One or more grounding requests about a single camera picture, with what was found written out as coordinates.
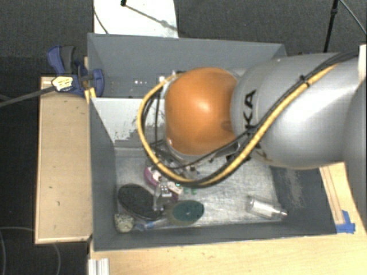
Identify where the black oval disc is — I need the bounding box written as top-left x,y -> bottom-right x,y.
117,183 -> 163,222

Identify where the dark green round disc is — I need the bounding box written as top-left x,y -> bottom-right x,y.
168,199 -> 205,227

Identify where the grey metal bin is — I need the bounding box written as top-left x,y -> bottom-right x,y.
87,33 -> 338,252

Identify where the purple ring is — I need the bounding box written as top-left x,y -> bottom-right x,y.
143,166 -> 163,188

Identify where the pale wood board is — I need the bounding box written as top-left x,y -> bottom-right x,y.
34,76 -> 94,245

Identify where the blue pen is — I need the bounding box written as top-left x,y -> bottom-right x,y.
134,218 -> 170,232

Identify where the pale speckled stone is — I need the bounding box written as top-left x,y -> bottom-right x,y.
114,213 -> 135,233

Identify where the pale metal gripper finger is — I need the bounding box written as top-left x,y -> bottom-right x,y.
160,184 -> 173,210
153,183 -> 163,212

